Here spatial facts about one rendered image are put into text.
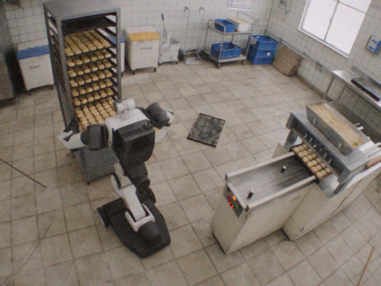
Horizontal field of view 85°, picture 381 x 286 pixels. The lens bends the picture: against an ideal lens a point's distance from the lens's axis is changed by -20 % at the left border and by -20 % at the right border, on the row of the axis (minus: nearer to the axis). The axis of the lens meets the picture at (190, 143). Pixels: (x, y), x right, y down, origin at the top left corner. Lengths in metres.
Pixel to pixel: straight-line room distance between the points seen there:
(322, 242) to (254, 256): 0.85
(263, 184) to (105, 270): 1.55
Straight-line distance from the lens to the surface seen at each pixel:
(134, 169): 1.75
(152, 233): 2.14
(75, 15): 1.89
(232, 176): 1.87
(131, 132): 1.50
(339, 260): 3.06
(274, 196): 1.85
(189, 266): 2.42
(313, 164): 2.26
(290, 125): 2.26
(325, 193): 2.20
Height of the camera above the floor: 2.26
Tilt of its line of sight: 42 degrees down
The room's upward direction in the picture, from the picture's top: 9 degrees clockwise
